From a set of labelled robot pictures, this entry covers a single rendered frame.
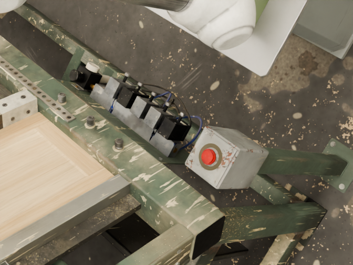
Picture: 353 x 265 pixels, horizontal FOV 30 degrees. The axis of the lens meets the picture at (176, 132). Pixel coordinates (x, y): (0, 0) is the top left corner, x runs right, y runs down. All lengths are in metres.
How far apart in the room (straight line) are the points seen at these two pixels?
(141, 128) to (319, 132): 0.79
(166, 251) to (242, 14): 0.60
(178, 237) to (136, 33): 1.50
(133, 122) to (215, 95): 0.77
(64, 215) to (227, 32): 0.63
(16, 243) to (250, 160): 0.62
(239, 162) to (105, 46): 1.58
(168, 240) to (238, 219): 0.27
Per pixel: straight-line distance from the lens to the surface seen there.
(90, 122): 1.97
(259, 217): 1.99
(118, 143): 1.89
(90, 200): 1.78
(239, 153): 1.62
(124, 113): 2.06
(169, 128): 1.92
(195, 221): 1.74
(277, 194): 2.39
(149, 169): 1.86
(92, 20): 3.20
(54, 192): 1.83
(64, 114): 2.01
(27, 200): 1.82
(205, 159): 1.64
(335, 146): 2.49
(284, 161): 1.96
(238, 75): 2.70
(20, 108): 2.03
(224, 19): 1.52
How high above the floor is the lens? 2.35
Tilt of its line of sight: 56 degrees down
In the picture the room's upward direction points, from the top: 83 degrees counter-clockwise
